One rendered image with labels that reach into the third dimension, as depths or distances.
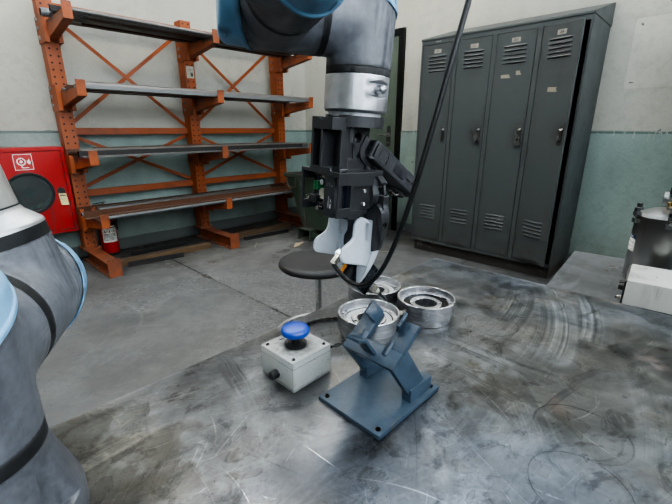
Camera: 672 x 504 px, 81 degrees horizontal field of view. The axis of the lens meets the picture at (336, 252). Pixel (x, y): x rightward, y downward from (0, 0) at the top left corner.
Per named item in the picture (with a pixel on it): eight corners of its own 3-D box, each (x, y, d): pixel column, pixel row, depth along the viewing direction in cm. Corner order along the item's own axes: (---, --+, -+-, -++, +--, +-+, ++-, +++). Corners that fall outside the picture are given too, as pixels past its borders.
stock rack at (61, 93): (284, 218, 520) (277, 42, 457) (321, 227, 474) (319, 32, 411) (79, 260, 355) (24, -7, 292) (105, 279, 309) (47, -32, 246)
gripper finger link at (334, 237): (303, 273, 54) (311, 209, 51) (335, 265, 58) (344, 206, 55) (317, 282, 52) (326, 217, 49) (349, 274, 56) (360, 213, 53)
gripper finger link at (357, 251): (330, 289, 50) (329, 218, 48) (363, 280, 54) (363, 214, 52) (347, 295, 48) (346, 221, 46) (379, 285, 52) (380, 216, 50)
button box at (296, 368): (298, 352, 62) (297, 324, 60) (330, 371, 57) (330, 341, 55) (255, 375, 56) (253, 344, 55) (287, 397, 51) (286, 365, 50)
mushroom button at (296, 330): (297, 346, 59) (296, 316, 57) (315, 356, 56) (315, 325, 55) (276, 356, 56) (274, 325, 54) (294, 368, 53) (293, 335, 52)
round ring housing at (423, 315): (430, 301, 80) (432, 282, 79) (466, 323, 71) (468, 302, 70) (386, 310, 76) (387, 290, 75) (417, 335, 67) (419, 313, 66)
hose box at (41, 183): (6, 280, 309) (-30, 149, 279) (1, 272, 325) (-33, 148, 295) (127, 254, 371) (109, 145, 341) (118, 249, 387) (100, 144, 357)
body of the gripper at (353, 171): (298, 212, 50) (302, 112, 46) (347, 206, 56) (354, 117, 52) (338, 225, 45) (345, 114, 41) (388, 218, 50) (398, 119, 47)
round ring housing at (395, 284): (341, 309, 76) (341, 290, 75) (356, 289, 86) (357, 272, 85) (394, 317, 73) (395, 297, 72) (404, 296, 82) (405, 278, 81)
